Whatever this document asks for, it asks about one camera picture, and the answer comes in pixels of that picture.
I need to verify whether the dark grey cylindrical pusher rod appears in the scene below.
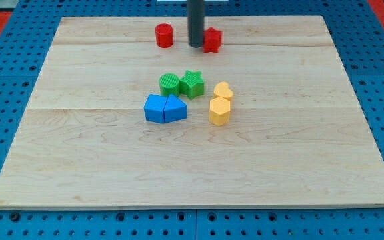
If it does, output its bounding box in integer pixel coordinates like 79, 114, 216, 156
187, 0, 205, 48

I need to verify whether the red cylinder block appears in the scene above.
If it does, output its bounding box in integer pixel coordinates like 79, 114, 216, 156
155, 23, 173, 48

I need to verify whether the red star block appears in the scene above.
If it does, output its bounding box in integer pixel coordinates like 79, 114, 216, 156
203, 27, 223, 53

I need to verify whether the green star block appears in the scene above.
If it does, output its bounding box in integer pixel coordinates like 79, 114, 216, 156
180, 70, 205, 99

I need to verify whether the green cylinder block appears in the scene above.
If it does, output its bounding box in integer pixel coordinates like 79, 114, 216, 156
159, 73, 180, 97

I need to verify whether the yellow heart block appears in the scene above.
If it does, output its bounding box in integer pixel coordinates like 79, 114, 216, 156
213, 81, 234, 101

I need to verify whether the yellow hexagon block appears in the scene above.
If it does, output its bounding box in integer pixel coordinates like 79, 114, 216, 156
209, 97, 231, 126

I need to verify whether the blue triangle block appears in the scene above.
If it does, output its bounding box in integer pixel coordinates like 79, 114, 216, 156
163, 94, 187, 123

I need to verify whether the blue cube block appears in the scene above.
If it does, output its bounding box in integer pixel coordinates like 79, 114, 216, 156
143, 94, 167, 123

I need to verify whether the light wooden board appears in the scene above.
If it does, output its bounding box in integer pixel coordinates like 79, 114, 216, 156
0, 15, 384, 210

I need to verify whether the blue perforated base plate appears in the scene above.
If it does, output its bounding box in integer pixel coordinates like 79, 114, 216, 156
0, 0, 384, 239

